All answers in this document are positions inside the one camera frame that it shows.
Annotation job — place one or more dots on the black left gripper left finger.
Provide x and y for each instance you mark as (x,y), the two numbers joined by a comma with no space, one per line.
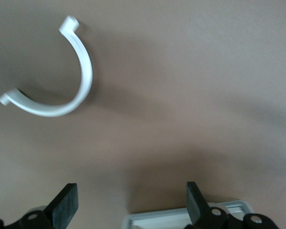
(64,205)

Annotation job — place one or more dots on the white rectangular tray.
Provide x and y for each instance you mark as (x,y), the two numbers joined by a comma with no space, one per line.
(155,213)

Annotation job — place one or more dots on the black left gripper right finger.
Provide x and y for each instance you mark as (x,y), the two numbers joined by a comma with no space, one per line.
(195,202)

